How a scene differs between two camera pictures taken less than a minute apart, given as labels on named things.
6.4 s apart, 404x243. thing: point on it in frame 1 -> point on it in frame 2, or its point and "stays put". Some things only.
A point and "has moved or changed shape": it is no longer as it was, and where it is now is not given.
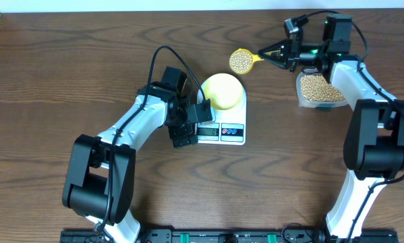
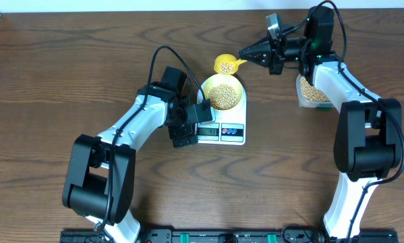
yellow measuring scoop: [241, 61] has moved or changed shape
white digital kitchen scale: [229, 127] stays put
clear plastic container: [315, 91] stays put
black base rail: [231, 236] stays put
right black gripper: [289, 54] -> [266, 52]
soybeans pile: [315, 88] stays put
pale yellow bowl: [224, 91] stays put
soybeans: [241, 61] -> [225, 67]
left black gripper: [186, 131] stays put
